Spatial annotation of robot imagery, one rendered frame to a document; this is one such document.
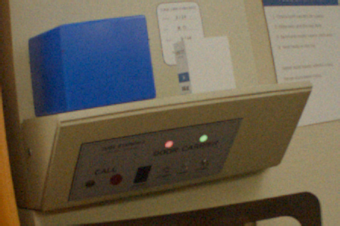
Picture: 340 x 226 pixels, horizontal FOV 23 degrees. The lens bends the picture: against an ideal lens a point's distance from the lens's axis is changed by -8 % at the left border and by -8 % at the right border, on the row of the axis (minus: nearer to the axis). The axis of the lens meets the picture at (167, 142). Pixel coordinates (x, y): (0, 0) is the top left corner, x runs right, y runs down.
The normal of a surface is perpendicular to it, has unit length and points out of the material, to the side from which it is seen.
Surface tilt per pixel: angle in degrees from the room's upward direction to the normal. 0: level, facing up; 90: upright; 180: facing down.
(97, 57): 90
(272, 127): 135
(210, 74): 90
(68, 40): 90
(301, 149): 90
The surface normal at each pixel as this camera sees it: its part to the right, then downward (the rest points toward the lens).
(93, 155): 0.44, 0.69
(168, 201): 0.49, -0.02
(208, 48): 0.23, 0.02
